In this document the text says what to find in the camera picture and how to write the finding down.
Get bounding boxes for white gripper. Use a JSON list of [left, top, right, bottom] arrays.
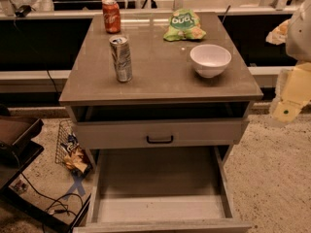
[[265, 19, 311, 124]]

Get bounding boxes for silver redbull can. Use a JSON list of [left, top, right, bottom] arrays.
[[109, 35, 132, 83]]

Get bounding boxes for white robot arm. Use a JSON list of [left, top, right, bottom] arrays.
[[265, 0, 311, 124]]

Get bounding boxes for grey drawer cabinet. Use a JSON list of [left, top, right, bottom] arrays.
[[58, 11, 264, 170]]

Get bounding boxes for orange soda can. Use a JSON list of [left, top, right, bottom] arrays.
[[102, 0, 121, 34]]

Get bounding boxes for open middle drawer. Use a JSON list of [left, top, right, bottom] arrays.
[[73, 147, 252, 233]]

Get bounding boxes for white bowl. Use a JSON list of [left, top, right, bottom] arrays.
[[190, 44, 232, 78]]

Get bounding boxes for green chip bag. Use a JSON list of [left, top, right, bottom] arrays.
[[163, 9, 206, 42]]

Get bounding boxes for snack bags in basket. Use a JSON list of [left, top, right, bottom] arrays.
[[60, 133, 91, 174]]

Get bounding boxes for blue tape cross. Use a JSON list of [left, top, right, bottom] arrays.
[[65, 173, 86, 199]]

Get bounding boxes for dark cart at left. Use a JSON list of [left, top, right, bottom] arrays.
[[0, 105, 89, 233]]

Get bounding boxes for closed drawer with black handle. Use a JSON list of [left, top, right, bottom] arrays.
[[73, 118, 249, 150]]

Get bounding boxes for wire basket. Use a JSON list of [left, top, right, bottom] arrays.
[[55, 119, 73, 166]]

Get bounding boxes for black cable on floor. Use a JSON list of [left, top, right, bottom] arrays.
[[13, 152, 86, 233]]

